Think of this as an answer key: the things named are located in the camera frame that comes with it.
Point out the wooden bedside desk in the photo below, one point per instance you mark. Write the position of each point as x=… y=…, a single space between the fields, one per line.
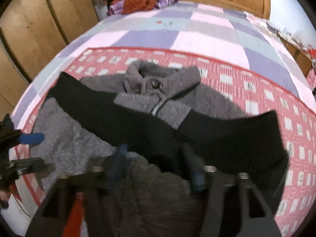
x=296 y=49

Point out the red white patterned blanket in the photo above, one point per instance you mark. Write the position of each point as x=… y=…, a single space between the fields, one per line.
x=249 y=90

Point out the purple pink checkered bedsheet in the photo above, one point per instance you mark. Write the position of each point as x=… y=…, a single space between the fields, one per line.
x=238 y=38

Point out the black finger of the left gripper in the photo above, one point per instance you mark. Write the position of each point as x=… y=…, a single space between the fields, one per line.
x=27 y=166

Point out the wooden wardrobe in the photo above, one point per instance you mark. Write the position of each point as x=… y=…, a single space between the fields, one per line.
x=33 y=32

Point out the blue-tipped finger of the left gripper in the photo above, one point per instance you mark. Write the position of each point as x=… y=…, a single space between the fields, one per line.
x=34 y=138

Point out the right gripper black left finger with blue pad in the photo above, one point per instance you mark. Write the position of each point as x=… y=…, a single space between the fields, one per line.
x=76 y=198

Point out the purple white pillow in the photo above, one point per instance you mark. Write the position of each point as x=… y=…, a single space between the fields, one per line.
x=117 y=8

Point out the grey and black jacket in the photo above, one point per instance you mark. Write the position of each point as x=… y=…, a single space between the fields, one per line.
x=155 y=111

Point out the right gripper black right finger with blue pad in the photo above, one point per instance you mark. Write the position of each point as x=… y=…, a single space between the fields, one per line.
x=232 y=205

